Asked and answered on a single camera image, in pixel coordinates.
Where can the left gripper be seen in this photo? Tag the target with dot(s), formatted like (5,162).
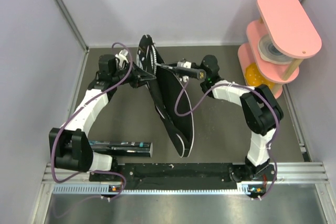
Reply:
(138,75)

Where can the black sport racket bag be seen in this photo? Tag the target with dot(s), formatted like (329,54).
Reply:
(164,91)

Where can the white badminton racket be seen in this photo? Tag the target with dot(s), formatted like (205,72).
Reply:
(172,67)

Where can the black shuttlecock tube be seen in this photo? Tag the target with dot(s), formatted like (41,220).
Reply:
(126,149)

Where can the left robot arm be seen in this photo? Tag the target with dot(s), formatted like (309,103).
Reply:
(69,145)

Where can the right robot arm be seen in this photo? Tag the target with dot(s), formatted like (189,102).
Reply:
(260,108)

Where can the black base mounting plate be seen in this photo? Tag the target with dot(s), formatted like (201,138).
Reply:
(190,176)

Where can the yellow dotted plate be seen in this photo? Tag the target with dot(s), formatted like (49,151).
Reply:
(254,78)

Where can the tape roll on shelf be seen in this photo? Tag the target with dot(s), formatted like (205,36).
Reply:
(268,52)

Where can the pink three-tier shelf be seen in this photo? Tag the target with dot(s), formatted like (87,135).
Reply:
(292,33)

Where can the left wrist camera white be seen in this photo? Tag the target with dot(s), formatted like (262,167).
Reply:
(122,57)

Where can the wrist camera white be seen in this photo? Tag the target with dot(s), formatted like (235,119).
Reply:
(184,71)
(122,57)

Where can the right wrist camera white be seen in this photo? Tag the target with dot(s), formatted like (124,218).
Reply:
(184,71)

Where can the aluminium frame rail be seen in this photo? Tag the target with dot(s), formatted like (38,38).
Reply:
(93,183)

